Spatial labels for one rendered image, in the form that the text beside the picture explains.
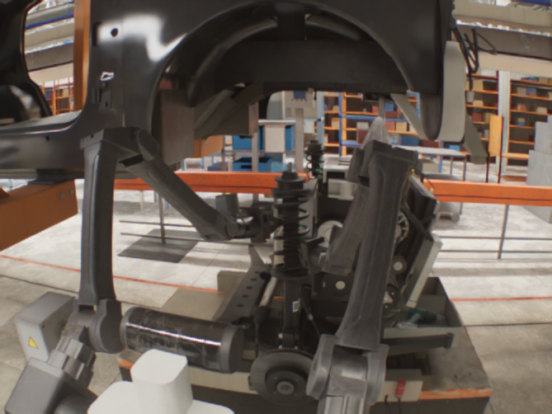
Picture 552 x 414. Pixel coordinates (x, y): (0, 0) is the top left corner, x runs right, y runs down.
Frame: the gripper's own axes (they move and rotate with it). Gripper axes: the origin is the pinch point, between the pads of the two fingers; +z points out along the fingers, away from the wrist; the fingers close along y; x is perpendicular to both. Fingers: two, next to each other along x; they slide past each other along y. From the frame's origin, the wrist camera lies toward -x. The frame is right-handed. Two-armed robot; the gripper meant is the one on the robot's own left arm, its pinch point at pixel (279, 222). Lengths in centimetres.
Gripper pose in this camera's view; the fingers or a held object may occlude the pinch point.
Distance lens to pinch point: 124.8
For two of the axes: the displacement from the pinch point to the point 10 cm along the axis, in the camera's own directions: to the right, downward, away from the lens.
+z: 7.8, -0.8, 6.2
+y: 1.2, 9.9, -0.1
